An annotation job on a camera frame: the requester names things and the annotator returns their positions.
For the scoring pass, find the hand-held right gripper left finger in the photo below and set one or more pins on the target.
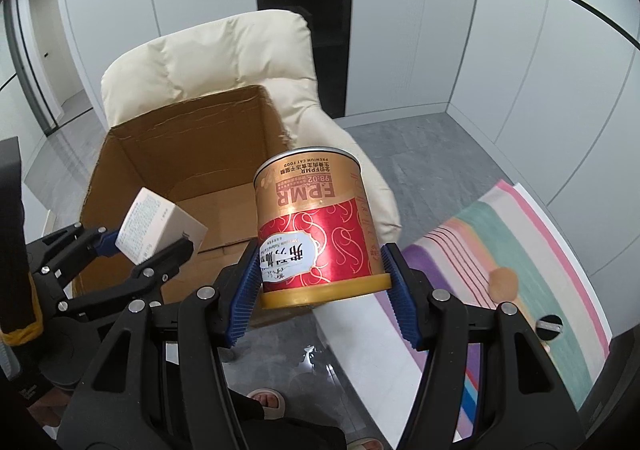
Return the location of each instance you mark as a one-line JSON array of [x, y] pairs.
[[242, 295]]

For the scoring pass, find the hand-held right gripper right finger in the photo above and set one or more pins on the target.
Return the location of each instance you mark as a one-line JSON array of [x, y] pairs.
[[402, 295]]

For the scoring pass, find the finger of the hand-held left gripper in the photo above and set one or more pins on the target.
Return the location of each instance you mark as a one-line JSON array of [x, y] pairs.
[[150, 270], [107, 240]]

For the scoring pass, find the small white carton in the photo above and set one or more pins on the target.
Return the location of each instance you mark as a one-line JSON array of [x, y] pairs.
[[155, 225]]

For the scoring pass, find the gold and red can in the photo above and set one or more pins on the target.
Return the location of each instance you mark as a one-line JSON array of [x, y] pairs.
[[310, 210]]

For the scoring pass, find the brown cardboard box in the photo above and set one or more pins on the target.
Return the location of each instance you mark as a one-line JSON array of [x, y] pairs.
[[200, 155]]

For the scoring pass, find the black round compact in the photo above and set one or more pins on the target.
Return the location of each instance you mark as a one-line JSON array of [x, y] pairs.
[[549, 325]]

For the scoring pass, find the person's left hand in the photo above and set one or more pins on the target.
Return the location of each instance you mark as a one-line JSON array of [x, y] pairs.
[[55, 402]]

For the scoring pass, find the tan round pad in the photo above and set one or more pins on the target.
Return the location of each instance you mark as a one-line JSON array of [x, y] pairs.
[[503, 284]]

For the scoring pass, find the person's foot in beige slipper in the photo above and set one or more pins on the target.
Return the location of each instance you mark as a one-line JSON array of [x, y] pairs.
[[365, 445], [267, 402]]

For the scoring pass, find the striped multicolour cloth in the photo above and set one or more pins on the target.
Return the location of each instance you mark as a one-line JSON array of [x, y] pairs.
[[525, 250]]

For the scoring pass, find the person's black pants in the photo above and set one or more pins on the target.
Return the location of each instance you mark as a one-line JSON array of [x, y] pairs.
[[300, 436]]

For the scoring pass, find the cream padded armchair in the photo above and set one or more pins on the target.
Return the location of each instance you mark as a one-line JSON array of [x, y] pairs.
[[225, 55]]

